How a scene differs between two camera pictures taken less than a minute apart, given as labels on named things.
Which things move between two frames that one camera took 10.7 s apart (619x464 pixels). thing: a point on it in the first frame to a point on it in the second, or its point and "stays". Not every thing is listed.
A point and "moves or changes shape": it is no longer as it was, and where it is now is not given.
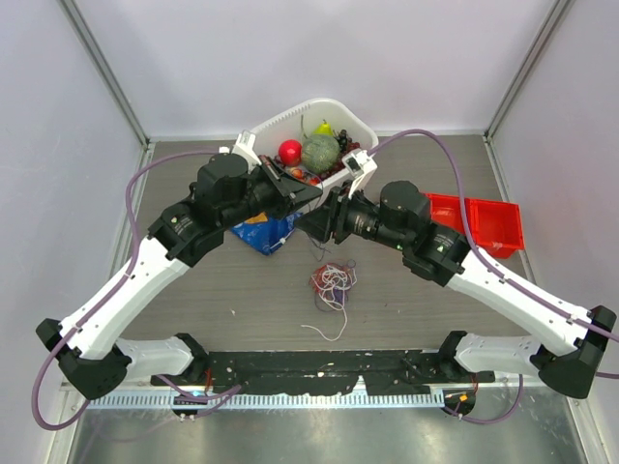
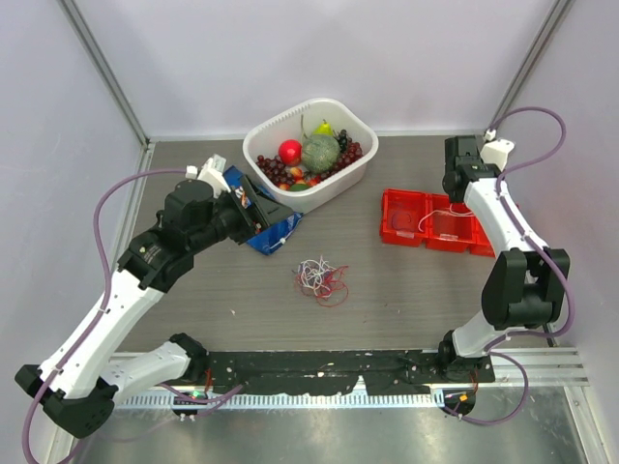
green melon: (320, 154) stays
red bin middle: (447, 211) stays
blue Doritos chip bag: (265, 233) stays
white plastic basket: (302, 120) stays
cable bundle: (331, 283) moves or changes shape
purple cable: (319, 246) moves or changes shape
